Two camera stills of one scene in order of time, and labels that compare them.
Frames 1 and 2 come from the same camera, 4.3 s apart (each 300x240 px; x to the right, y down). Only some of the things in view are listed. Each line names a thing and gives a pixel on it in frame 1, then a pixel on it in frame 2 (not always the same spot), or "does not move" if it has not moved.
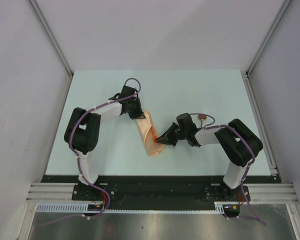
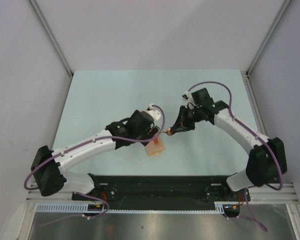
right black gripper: x=167 y=137 → x=182 y=124
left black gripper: x=139 y=114 → x=149 y=132
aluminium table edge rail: x=158 y=192 does not move
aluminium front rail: x=259 y=193 does not move
